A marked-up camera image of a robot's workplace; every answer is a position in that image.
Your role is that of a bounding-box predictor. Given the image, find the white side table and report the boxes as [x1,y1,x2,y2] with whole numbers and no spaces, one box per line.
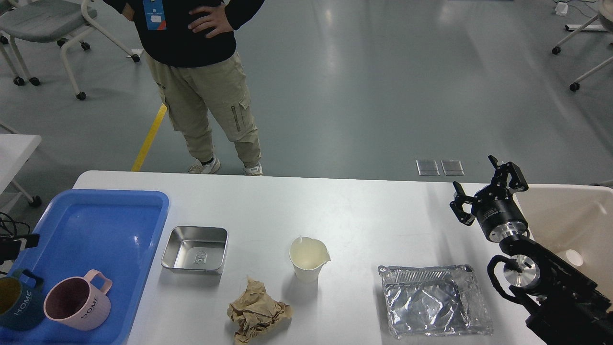
[0,134,42,213]

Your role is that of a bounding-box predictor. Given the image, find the blue ID badge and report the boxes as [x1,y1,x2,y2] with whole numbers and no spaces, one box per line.
[142,0,167,31]

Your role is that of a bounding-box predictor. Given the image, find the white chair base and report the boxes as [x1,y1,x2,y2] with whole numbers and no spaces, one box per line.
[551,0,613,92]

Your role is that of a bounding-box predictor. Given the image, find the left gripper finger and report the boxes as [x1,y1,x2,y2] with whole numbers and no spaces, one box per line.
[0,233,40,262]

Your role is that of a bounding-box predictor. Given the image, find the grey office chair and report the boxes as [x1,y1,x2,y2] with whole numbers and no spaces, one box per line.
[0,0,140,100]

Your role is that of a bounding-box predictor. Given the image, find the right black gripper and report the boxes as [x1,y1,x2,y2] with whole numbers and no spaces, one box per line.
[449,155,529,242]

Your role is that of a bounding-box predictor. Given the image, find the dark teal HOME mug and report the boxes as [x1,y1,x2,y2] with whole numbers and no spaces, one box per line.
[0,269,45,331]

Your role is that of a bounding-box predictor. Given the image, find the white plastic bin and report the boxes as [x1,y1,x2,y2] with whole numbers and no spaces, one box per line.
[515,185,613,299]

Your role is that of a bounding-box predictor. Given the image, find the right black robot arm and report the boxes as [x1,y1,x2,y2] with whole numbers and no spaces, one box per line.
[450,155,613,345]

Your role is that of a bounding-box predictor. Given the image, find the pink HOME mug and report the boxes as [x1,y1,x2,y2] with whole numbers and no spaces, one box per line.
[43,269,113,331]

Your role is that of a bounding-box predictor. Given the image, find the person's left hand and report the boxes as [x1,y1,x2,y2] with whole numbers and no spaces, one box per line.
[187,3,234,38]

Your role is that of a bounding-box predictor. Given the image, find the crumpled brown paper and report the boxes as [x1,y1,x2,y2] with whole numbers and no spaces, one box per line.
[227,277,294,345]

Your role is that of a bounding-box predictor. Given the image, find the silver floor plate right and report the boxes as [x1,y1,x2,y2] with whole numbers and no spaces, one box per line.
[441,160,465,176]

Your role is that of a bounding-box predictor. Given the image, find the person's right hand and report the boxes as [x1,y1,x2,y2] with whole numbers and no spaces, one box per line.
[121,3,135,22]

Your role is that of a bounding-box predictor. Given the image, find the aluminium foil container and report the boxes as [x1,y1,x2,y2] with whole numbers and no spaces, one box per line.
[377,264,493,339]

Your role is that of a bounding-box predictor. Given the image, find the silver floor plate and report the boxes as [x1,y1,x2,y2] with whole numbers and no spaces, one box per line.
[441,160,465,176]
[416,160,440,176]

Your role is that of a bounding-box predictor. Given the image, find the blue plastic tray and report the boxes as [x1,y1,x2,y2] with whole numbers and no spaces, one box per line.
[0,189,170,345]

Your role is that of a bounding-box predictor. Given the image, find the white paper cup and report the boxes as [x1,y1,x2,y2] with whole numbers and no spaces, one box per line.
[289,236,331,283]

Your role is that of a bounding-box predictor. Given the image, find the black cables at left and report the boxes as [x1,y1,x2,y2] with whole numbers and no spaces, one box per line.
[0,212,23,238]

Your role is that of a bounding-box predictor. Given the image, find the square stainless steel dish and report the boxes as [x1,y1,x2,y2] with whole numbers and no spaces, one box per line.
[160,226,228,275]

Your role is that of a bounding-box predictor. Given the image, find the person in black sweater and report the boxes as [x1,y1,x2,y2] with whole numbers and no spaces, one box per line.
[106,0,263,176]

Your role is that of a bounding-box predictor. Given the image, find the silver floor plate left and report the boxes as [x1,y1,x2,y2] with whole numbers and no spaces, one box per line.
[416,160,440,176]

